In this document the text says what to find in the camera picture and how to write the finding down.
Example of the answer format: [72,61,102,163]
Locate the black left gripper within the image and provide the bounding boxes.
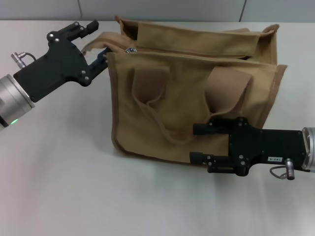
[13,20,112,103]

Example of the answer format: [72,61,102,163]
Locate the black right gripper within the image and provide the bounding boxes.
[189,117,309,177]

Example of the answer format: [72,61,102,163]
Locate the khaki canvas food bag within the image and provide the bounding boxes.
[82,15,288,168]

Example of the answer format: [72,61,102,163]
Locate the left gripper connector cable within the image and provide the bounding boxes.
[10,51,37,68]

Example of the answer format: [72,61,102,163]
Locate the gripper connector cable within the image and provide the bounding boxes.
[269,158,296,180]
[10,51,37,68]

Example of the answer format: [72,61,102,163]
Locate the right gripper connector cable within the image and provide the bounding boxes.
[269,158,296,180]

